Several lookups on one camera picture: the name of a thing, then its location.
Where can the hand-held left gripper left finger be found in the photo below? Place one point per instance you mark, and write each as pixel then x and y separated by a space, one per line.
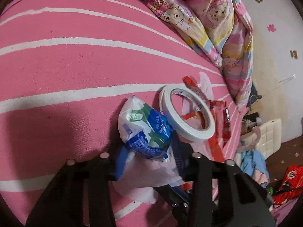
pixel 94 184

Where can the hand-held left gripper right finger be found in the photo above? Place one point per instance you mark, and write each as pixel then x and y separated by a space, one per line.
pixel 213 189

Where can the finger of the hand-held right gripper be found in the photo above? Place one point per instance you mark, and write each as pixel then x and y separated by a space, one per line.
pixel 174 196

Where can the pink plastic bag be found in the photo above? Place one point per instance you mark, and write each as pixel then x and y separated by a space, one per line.
pixel 144 182

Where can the blue green tissue packet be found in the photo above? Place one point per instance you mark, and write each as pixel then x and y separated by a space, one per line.
pixel 142 125

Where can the blue clothes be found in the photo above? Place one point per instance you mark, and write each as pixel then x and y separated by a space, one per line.
pixel 254 164

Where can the white tape roll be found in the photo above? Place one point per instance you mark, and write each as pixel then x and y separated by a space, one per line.
pixel 176 126

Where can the red printed bag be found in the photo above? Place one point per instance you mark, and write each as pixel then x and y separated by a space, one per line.
pixel 288 184

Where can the white padded chair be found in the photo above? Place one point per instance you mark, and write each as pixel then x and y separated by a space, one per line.
pixel 269 132

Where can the dark blue pillow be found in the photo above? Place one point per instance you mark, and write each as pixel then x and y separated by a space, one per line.
pixel 254 94

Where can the pink striped bed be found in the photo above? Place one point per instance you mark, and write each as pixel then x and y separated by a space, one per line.
pixel 59 75

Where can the cartoon print quilt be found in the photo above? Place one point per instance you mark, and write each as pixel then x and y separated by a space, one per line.
pixel 213 11

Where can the pink bear wall sticker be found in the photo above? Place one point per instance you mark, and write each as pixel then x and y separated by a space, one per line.
pixel 271 27

